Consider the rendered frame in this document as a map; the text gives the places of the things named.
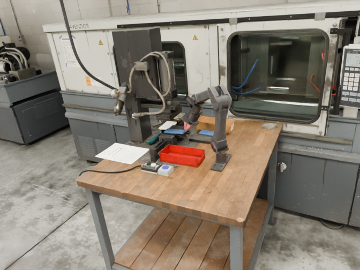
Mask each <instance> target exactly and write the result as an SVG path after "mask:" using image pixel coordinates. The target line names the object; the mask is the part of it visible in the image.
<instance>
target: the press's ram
mask: <svg viewBox="0 0 360 270"><path fill-rule="evenodd" d="M165 104H166V106H165V109H164V111H163V112H161V113H159V114H156V120H159V122H160V123H162V121H171V120H172V119H173V118H175V117H176V116H177V115H178V114H180V113H181V112H182V107H181V103H180V102H172V101H170V100H166V101H165ZM141 107H143V108H155V109H162V108H163V102H162V101H154V100H146V101H144V102H143V103H141Z"/></svg>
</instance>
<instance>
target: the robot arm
mask: <svg viewBox="0 0 360 270"><path fill-rule="evenodd" d="M221 95H222V96H221ZM209 99H210V100H211V104H212V107H213V108H214V110H215V130H214V134H213V137H212V140H211V148H212V149H213V151H214V152H215V153H216V159H215V162H214V163H213V165H212V166H211V170H212V171H218V172H222V171H223V169H224V168H225V166H226V165H227V163H228V161H229V160H230V158H231V157H232V154H229V153H227V150H229V147H228V144H227V138H226V119H227V113H228V109H230V105H231V104H232V98H231V96H230V94H229V93H228V91H227V89H226V87H225V86H224V84H221V85H218V86H216V87H214V86H212V87H208V88H207V90H205V91H203V92H200V93H197V94H190V95H188V96H187V98H186V103H187V104H188V105H189V106H190V108H192V109H191V110H190V112H189V114H185V115H184V116H183V117H182V120H183V121H184V129H186V130H185V132H186V131H187V130H188V128H189V127H191V126H192V125H194V126H196V125H197V124H199V121H198V118H199V117H200V115H201V114H202V112H203V110H202V106H201V104H205V102H206V101H207V100H209Z"/></svg>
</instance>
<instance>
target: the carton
mask: <svg viewBox="0 0 360 270"><path fill-rule="evenodd" d="M198 121H199V124H197V125H196V131H197V130H198V129H200V130H210V131H214V130H215V117H206V116H201V117H200V118H199V119H198ZM233 128H234V119H230V118H227V119H226V134H229V133H230V132H231V131H232V129H233Z"/></svg>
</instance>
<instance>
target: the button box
mask: <svg viewBox="0 0 360 270"><path fill-rule="evenodd" d="M146 163H149V162H147V161H146V162H145V163H144V164H142V165H138V166H135V167H133V168H131V169H128V170H122V171H114V172H108V171H97V170H85V171H83V172H81V173H80V175H79V176H81V174H82V173H84V172H87V171H94V172H99V173H122V172H125V171H129V170H132V169H134V168H136V167H141V171H144V172H147V173H153V174H157V173H158V169H159V168H160V167H161V166H162V164H159V163H155V164H156V166H154V167H152V166H151V165H150V166H147V165H146ZM150 163H151V164H152V163H154V162H150Z"/></svg>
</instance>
